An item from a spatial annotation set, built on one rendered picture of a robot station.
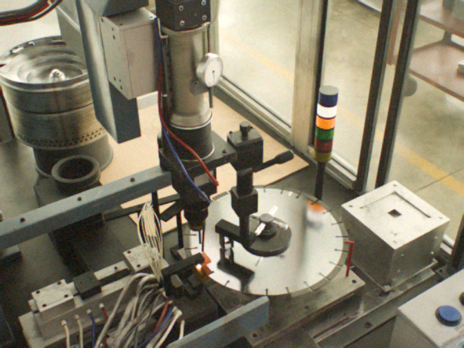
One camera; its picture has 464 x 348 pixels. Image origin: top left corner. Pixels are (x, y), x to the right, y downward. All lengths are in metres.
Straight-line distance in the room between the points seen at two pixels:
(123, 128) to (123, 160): 0.78
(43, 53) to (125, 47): 0.93
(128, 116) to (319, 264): 0.49
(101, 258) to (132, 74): 0.61
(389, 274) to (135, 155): 0.88
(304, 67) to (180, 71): 0.85
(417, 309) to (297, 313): 0.24
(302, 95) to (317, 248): 0.65
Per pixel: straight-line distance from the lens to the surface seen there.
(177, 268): 1.16
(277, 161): 1.04
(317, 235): 1.28
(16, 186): 1.85
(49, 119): 1.64
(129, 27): 0.91
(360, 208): 1.44
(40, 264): 1.57
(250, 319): 1.09
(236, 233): 1.18
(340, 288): 1.31
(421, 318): 1.23
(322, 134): 1.41
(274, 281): 1.18
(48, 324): 1.30
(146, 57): 0.94
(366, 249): 1.44
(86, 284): 1.30
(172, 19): 0.86
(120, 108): 1.05
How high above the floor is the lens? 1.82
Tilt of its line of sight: 37 degrees down
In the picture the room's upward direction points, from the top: 1 degrees counter-clockwise
